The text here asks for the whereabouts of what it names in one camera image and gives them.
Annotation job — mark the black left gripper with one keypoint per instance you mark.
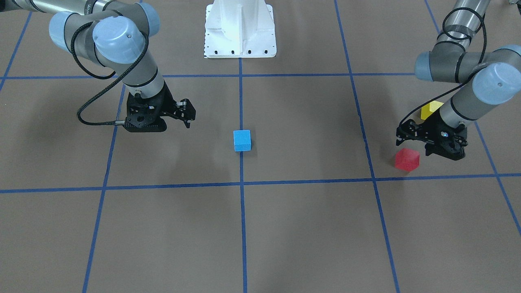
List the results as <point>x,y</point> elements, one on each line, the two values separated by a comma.
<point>428,125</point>

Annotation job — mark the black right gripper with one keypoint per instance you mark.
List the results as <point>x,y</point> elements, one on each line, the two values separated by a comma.
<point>166,102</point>

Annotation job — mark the yellow foam block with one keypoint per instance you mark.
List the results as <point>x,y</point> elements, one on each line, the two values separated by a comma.
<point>430,108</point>

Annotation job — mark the red foam block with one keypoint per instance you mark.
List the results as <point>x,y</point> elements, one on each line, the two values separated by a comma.
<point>407,159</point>

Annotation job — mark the blue foam block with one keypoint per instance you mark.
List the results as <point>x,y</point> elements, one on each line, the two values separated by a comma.
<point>242,140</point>

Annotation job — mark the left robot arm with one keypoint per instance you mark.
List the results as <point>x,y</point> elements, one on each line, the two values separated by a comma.
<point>485,80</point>

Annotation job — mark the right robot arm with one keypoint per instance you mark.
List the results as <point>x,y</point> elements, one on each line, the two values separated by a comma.
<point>108,38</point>

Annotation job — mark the brown paper table mat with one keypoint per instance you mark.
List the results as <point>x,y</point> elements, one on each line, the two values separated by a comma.
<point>316,205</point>

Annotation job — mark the white central robot pedestal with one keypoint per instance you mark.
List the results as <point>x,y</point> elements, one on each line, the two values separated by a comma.
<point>240,29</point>

